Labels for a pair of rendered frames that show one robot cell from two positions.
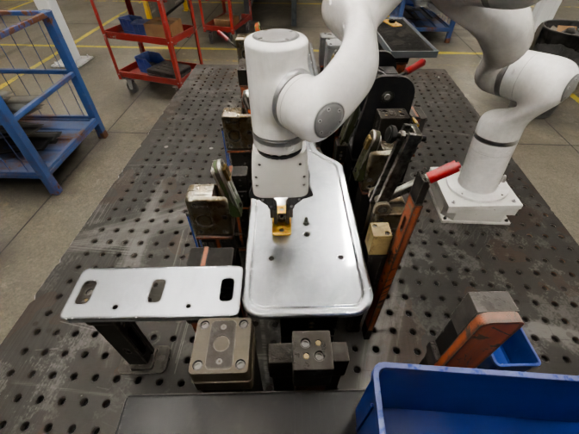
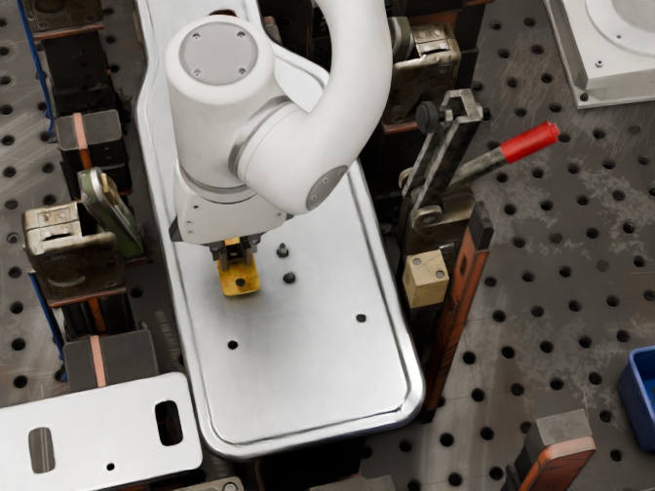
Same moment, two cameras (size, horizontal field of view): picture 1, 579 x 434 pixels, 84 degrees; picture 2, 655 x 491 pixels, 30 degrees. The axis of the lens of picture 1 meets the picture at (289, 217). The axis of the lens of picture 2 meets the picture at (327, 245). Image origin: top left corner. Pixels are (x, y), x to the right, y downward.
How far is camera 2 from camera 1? 0.65 m
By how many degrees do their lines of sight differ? 20
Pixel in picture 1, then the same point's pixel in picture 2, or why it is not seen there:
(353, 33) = (349, 62)
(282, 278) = (262, 382)
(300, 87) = (276, 151)
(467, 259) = (631, 201)
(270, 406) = not seen: outside the picture
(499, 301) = (570, 426)
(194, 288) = (108, 432)
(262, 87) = (207, 136)
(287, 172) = (248, 207)
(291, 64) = (254, 105)
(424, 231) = not seen: hidden behind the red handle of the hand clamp
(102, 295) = not seen: outside the picture
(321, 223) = (314, 246)
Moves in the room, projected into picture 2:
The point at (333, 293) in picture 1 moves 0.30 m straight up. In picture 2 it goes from (359, 394) to (382, 250)
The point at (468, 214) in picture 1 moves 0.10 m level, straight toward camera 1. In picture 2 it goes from (635, 86) to (610, 140)
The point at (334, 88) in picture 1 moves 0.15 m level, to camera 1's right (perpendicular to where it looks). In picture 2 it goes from (330, 152) to (520, 121)
